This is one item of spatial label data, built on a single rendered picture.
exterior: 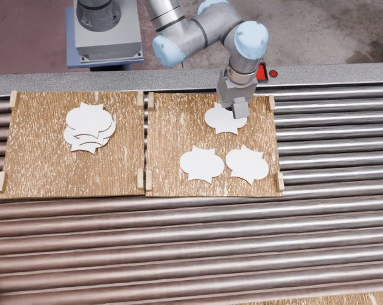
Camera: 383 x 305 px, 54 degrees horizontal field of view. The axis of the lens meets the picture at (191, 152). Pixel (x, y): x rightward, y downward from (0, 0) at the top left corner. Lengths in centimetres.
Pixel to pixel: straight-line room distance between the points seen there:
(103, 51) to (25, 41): 138
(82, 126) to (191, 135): 33
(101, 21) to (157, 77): 26
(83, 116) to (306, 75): 77
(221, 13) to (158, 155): 46
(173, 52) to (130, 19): 55
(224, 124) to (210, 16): 40
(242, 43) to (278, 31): 190
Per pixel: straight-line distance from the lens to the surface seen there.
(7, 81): 139
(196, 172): 113
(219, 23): 92
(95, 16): 134
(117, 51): 138
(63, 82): 134
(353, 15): 307
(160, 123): 120
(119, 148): 117
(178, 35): 88
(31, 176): 119
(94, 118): 117
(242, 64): 92
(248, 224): 114
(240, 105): 105
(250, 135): 121
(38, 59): 261
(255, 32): 89
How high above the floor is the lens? 200
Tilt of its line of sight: 67 degrees down
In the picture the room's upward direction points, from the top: 10 degrees clockwise
